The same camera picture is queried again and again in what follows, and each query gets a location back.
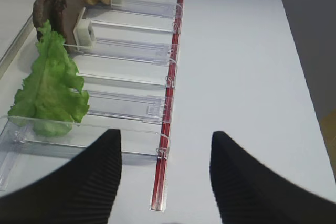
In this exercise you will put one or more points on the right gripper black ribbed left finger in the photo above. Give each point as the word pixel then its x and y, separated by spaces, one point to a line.
pixel 81 191

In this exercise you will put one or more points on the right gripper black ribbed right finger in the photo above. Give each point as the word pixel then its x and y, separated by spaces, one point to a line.
pixel 246 191

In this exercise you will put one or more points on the green lettuce leaf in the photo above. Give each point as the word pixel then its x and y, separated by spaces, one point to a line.
pixel 53 93

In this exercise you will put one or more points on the brown meat patty rear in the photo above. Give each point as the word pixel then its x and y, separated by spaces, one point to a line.
pixel 43 10

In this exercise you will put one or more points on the brown meat patty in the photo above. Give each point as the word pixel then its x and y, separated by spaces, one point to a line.
pixel 43 10
pixel 65 15

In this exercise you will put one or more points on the brown meat patty front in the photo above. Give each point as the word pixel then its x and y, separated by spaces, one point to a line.
pixel 65 15

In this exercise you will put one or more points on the clear acrylic food rack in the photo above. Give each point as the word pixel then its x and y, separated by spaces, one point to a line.
pixel 124 67

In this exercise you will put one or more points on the red rack rail strip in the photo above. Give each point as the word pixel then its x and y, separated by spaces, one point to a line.
pixel 158 201

